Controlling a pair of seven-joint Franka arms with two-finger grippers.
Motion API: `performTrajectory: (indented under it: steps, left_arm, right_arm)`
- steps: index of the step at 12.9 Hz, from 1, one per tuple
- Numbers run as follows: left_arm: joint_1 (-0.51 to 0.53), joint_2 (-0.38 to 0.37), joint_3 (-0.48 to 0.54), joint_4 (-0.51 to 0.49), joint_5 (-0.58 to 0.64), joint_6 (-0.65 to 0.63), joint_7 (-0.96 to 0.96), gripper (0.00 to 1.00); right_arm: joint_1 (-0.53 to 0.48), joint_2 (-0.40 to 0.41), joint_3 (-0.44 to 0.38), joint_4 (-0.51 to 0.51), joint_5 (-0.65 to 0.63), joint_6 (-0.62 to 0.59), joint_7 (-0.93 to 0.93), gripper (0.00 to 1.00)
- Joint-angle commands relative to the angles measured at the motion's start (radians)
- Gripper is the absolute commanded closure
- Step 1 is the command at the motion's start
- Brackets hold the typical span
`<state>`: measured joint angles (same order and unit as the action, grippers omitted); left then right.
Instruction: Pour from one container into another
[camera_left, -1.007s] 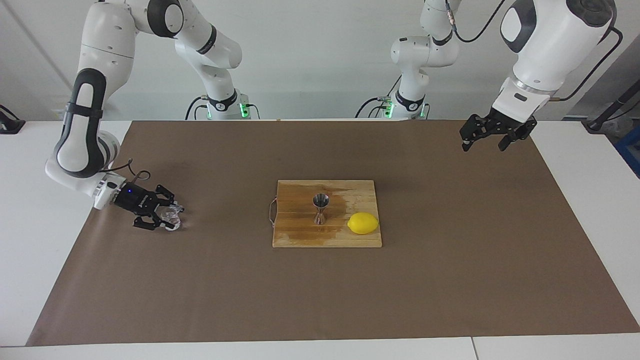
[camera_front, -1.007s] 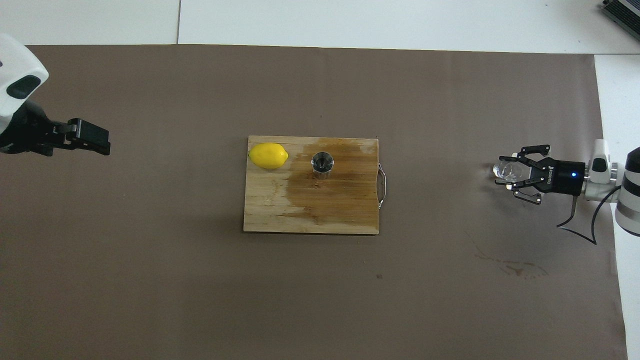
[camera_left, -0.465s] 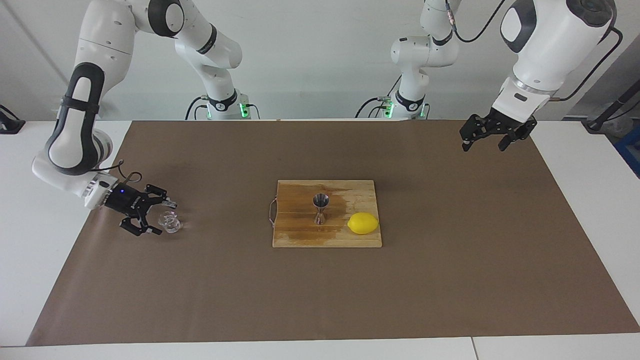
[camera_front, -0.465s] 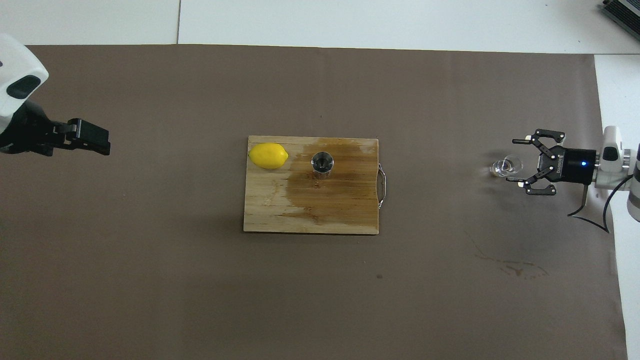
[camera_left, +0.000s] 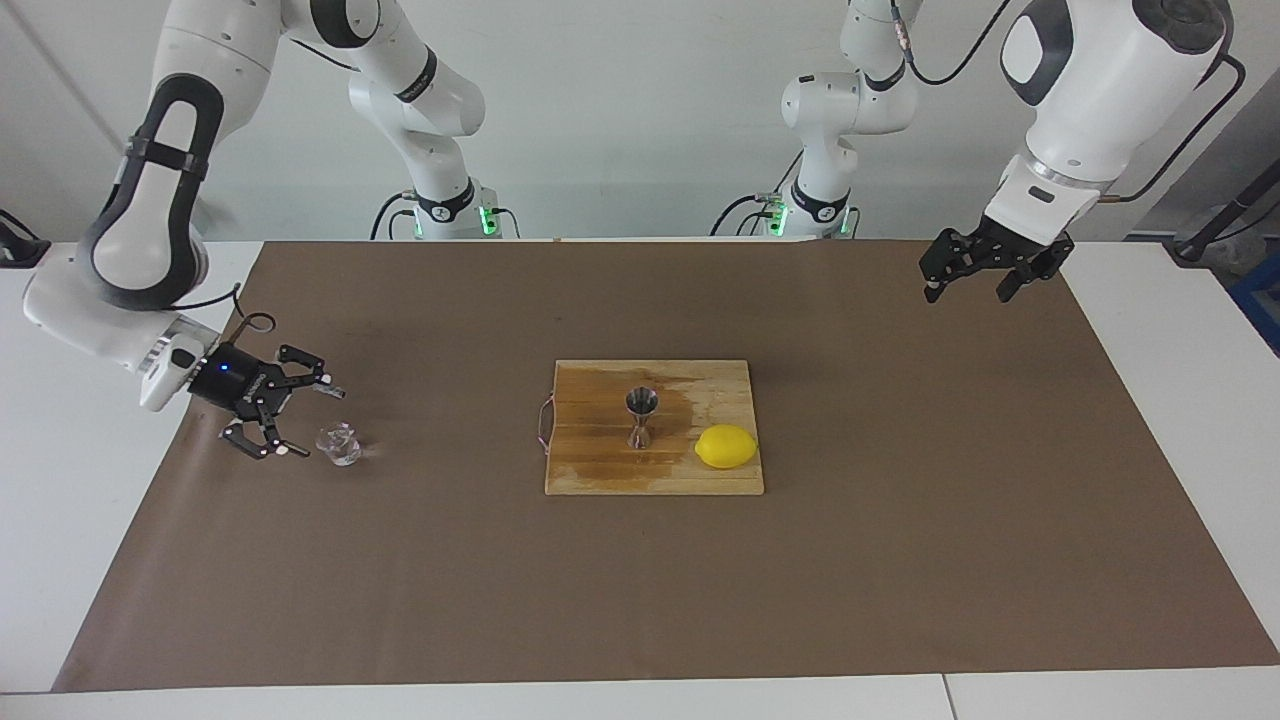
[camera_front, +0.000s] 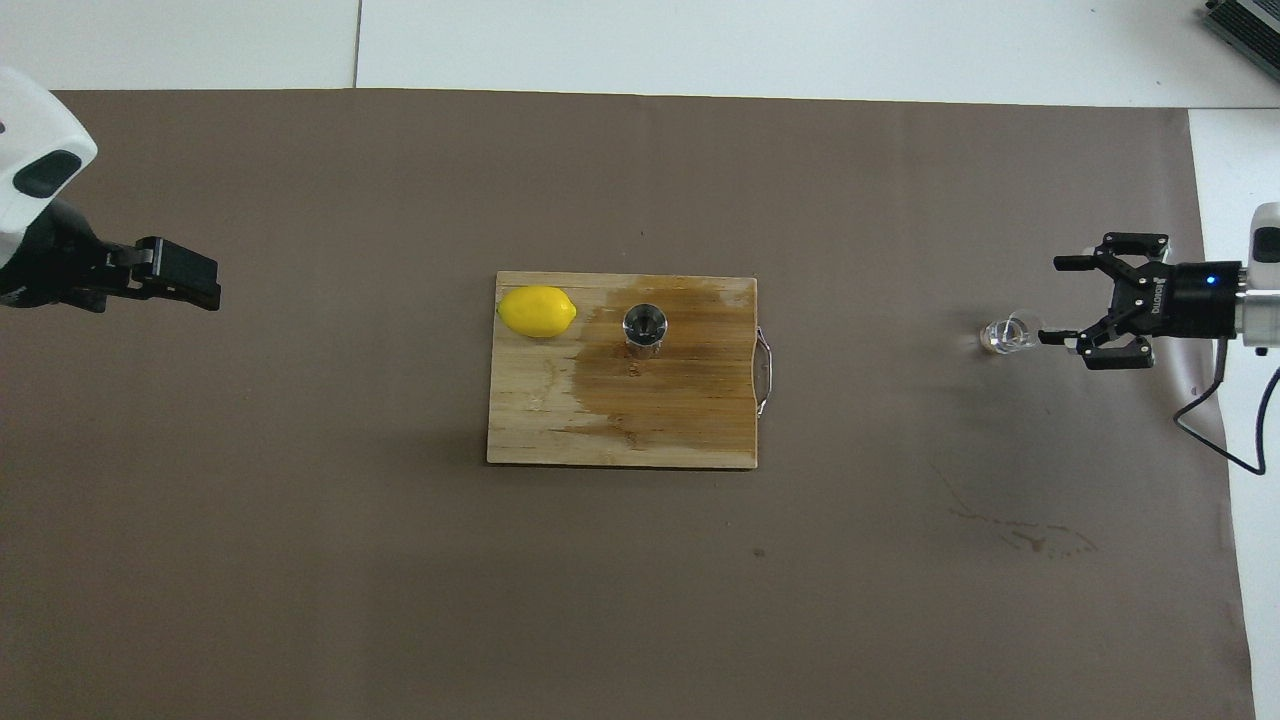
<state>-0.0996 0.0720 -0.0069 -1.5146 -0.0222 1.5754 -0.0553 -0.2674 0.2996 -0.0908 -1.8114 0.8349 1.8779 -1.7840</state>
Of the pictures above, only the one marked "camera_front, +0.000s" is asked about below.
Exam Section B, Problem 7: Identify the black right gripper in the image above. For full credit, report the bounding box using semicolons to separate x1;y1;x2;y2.
1038;232;1247;372

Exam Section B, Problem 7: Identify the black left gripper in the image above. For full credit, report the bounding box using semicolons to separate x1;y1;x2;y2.
0;199;223;314

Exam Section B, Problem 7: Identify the small clear glass cup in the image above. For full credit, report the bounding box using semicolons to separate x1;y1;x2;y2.
979;311;1044;360

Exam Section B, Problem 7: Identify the steel double jigger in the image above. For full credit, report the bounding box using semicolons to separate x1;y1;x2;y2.
622;303;669;359

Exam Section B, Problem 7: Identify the grey metal device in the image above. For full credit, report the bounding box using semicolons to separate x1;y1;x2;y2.
1199;0;1280;57

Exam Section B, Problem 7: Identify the yellow lemon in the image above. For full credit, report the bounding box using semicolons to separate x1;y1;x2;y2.
497;285;579;340

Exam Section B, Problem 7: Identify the wooden cutting board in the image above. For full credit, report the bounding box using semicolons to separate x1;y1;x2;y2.
487;271;773;469

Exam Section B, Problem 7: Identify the brown paper table mat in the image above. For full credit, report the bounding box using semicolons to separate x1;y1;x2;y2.
0;88;1256;720

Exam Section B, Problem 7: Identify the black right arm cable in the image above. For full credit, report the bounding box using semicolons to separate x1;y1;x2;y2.
1172;338;1280;477

